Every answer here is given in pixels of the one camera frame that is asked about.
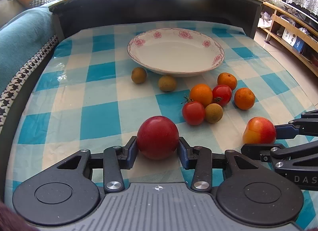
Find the blue box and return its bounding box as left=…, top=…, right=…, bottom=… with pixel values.
left=293, top=37, right=305, bottom=54

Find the orange mandarin with calyx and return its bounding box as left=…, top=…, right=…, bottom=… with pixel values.
left=217, top=72, right=238, bottom=90

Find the wooden television stand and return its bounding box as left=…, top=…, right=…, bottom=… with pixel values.
left=257, top=0, right=318, bottom=77

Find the brown longan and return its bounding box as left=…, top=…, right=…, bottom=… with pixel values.
left=158, top=75, right=177, bottom=92
left=204, top=103, right=223, bottom=123
left=131, top=67, right=147, bottom=84

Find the blue white checked tablecloth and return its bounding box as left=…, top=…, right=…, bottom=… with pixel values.
left=5, top=19, right=318, bottom=224

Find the dark red clothing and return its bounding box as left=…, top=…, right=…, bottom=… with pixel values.
left=0, top=200, right=35, bottom=231

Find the grey sofa with blue blanket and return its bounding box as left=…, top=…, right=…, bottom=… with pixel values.
left=0, top=5, right=59, bottom=95

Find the red yellow nectarine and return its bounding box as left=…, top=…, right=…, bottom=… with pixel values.
left=243, top=117, right=277, bottom=144

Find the white box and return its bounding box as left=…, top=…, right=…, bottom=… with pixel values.
left=282, top=28, right=297, bottom=45

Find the smooth bright orange mandarin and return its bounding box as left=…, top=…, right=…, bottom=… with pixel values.
left=190, top=84, right=213, bottom=107

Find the white crumpled paper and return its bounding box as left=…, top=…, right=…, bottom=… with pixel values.
left=258, top=12, right=272, bottom=29

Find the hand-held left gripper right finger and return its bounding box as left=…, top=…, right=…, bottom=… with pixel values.
left=179, top=137, right=261, bottom=193

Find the textured orange mandarin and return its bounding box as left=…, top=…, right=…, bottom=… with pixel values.
left=234, top=88, right=256, bottom=110

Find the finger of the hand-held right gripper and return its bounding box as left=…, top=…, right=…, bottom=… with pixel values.
left=240, top=141, right=318, bottom=173
left=274, top=110, right=318, bottom=140

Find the red cherry tomato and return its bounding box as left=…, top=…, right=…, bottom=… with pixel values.
left=212, top=85, right=232, bottom=106
left=181, top=94, right=206, bottom=126

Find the black white houndstooth trim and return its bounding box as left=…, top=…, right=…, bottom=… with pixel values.
left=0, top=34, right=59, bottom=127

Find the white plate with pink flowers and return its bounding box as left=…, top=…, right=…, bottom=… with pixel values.
left=127, top=28, right=225, bottom=77

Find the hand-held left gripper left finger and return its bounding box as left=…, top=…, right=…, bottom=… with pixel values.
left=57, top=136, right=138, bottom=194

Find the dark red nectarine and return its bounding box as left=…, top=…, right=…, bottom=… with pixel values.
left=137, top=116, right=180, bottom=160

